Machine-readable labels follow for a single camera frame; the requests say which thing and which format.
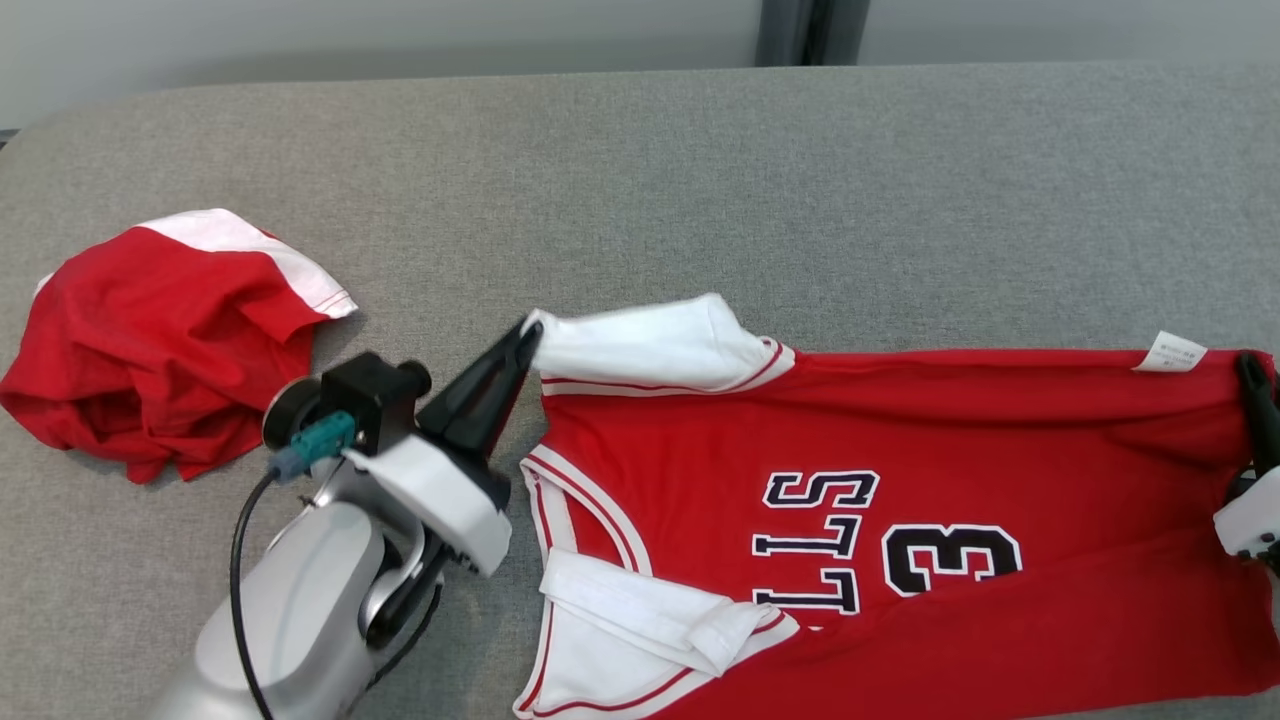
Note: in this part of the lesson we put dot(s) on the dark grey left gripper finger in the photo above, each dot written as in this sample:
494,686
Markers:
490,410
470,375

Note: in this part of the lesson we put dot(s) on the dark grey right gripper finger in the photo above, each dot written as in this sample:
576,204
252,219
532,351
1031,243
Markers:
1265,430

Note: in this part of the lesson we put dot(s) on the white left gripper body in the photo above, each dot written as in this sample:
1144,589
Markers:
450,495

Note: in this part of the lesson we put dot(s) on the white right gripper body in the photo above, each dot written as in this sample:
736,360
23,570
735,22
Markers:
1255,525

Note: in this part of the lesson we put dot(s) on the red Bulls jersey white sleeves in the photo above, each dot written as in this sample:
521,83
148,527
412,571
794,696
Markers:
1000,440

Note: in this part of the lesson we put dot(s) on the red shorts with white band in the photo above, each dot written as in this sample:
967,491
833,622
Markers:
150,340

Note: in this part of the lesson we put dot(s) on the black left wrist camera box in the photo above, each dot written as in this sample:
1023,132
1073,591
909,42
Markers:
370,395

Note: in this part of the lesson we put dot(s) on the dark grey partition post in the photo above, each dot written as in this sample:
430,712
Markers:
810,30

